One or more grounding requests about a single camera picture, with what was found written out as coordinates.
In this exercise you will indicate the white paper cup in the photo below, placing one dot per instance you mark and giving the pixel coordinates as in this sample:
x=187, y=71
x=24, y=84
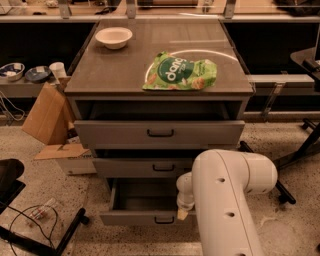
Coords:
x=58, y=70

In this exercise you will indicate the brown cardboard box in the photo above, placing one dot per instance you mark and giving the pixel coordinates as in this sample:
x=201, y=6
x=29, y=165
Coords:
x=50, y=118

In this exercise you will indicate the white cardboard box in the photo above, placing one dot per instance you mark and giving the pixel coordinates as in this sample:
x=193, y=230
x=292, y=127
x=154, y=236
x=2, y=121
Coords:
x=73, y=159

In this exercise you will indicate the green snack bag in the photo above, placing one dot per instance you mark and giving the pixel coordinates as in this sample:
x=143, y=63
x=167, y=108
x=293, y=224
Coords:
x=169, y=72

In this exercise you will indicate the dark blue bowl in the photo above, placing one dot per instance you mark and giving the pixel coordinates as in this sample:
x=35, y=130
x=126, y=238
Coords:
x=38, y=74

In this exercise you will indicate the grey bottom drawer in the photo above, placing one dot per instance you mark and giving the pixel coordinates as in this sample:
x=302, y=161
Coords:
x=144, y=201

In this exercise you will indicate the grey middle drawer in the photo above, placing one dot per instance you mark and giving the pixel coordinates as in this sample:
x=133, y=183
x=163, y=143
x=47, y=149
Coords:
x=142, y=167

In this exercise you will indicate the black desk right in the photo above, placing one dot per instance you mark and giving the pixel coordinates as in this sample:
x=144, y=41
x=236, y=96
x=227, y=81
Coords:
x=308, y=59

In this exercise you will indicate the blue patterned bowl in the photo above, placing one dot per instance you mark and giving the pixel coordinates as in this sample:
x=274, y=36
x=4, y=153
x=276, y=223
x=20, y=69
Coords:
x=12, y=72

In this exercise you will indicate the grey drawer cabinet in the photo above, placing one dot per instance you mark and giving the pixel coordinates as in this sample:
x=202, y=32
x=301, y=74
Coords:
x=107, y=85

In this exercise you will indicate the grey top drawer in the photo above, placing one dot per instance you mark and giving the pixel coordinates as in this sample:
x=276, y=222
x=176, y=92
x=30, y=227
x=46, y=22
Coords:
x=165, y=135

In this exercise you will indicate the white bowl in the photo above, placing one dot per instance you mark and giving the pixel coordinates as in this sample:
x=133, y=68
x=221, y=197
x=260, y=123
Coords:
x=114, y=37

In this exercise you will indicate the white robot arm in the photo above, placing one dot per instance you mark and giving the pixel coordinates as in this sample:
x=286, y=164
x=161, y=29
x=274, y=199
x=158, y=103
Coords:
x=216, y=188

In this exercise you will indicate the clear plastic wrapper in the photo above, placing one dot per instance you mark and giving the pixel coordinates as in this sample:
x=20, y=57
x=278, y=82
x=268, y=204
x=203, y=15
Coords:
x=41, y=211

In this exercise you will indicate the black chair seat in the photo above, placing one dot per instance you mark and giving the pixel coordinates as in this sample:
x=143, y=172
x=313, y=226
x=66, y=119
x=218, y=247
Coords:
x=10, y=187

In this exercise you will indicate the black stand leg right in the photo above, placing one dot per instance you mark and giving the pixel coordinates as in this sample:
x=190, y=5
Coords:
x=285, y=196

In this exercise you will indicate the grey drawer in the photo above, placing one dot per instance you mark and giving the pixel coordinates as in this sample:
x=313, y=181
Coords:
x=144, y=201
x=165, y=135
x=142, y=167

